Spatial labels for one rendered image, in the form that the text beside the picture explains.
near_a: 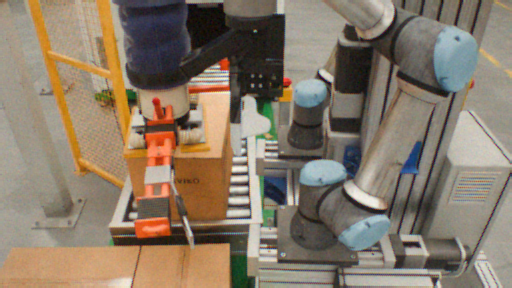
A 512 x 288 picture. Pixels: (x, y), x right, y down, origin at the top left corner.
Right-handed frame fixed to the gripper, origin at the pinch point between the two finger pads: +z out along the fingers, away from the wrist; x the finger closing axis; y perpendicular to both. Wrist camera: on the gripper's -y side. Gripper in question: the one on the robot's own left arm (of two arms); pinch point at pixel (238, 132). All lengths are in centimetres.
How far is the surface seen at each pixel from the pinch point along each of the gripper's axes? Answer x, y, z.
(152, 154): 28.3, -26.2, 24.8
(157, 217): 3.4, -18.3, 23.8
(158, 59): 55, -29, 8
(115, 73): 139, -81, 49
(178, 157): 73, -32, 57
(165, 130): 40, -25, 25
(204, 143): 53, -17, 37
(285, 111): 129, 13, 65
